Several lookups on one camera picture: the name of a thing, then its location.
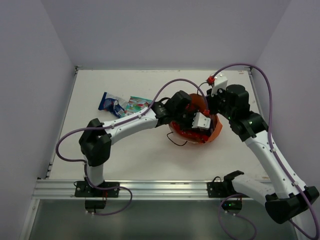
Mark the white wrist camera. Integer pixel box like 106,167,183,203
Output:
210,75,228,97
192,112,211,130

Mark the purple cable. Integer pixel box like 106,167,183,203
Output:
206,62,320,240
55,78,211,216

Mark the orange paper bag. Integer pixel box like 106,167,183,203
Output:
169,93,223,144

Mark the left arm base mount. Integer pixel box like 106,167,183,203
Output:
73,180,120,213

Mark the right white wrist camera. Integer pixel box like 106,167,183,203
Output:
210,75,228,97

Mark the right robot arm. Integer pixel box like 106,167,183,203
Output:
206,84,320,224

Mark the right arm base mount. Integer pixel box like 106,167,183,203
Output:
206,176,243,214

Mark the red snack packet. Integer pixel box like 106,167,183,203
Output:
169,121,223,144

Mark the green Fox's candy packet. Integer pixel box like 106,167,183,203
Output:
120,96,152,118

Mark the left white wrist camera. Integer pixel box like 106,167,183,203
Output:
192,112,211,130

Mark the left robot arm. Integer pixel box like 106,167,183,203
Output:
79,90,195,197

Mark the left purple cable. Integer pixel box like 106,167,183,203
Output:
55,78,211,216

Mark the blue snack packet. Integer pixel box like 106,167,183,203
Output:
98,92,128,118

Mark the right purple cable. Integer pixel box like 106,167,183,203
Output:
206,62,320,240

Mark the aluminium rail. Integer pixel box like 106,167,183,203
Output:
32,179,273,201

